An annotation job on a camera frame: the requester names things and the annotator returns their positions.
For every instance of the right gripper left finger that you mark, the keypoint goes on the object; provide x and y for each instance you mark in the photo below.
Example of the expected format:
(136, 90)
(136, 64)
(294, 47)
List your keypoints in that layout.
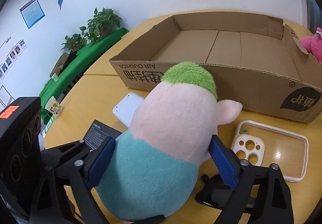
(78, 165)

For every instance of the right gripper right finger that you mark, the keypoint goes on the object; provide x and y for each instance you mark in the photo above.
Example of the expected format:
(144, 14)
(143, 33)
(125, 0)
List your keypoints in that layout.
(273, 201)

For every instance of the black product box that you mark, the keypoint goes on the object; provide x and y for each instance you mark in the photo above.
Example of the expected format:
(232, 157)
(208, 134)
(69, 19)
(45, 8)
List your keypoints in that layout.
(97, 133)

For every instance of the clear white phone case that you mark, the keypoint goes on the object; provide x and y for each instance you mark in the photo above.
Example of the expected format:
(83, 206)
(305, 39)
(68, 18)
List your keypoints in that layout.
(263, 144)

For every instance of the white power bank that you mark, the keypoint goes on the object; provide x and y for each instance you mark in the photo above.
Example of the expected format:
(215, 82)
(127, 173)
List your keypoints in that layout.
(126, 108)

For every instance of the pig plush toy green hair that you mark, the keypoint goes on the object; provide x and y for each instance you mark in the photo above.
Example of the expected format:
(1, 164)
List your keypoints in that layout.
(155, 164)

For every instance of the black sunglasses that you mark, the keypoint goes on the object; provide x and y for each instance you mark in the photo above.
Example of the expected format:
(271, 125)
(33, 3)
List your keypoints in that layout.
(215, 193)

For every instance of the paper cup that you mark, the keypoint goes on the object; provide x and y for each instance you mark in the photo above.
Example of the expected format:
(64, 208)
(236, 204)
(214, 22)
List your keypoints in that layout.
(54, 106)

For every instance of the small cardboard box on bench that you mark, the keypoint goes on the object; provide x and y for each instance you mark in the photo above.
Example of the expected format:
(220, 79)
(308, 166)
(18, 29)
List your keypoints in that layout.
(59, 64)

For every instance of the green cloth covered bench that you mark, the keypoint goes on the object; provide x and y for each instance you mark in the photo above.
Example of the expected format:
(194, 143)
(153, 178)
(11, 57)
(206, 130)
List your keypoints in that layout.
(85, 57)

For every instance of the small potted green plant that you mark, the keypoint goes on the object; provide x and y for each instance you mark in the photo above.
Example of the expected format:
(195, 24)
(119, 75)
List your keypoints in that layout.
(74, 43)

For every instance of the brown cardboard box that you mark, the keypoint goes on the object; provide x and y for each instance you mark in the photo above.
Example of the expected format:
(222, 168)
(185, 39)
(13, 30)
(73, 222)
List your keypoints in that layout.
(254, 59)

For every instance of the large potted green plant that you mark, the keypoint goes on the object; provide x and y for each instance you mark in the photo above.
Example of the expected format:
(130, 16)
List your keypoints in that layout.
(102, 24)

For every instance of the pink plush toy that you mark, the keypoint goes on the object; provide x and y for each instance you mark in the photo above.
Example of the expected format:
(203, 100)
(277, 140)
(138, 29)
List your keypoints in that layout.
(313, 44)

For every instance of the blue framed wall poster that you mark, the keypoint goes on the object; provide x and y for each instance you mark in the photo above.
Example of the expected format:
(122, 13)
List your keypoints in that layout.
(31, 13)

